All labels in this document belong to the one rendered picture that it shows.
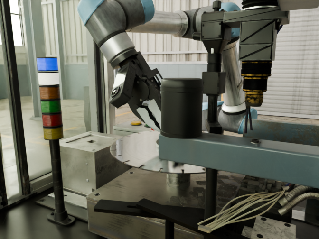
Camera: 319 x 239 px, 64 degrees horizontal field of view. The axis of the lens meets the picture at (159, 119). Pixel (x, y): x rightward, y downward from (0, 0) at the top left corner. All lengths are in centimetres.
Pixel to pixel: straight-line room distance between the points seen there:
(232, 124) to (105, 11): 71
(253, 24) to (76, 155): 58
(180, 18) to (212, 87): 46
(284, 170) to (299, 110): 619
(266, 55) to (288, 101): 597
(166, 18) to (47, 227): 72
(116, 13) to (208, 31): 22
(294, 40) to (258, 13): 593
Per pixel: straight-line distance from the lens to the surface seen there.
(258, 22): 53
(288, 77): 644
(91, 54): 99
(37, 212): 82
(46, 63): 63
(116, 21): 64
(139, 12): 70
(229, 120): 111
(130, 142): 66
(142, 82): 59
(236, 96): 107
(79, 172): 82
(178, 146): 36
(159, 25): 92
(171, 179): 64
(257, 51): 53
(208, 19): 60
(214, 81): 58
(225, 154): 34
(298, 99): 647
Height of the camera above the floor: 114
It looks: 12 degrees down
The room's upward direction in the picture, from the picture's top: straight up
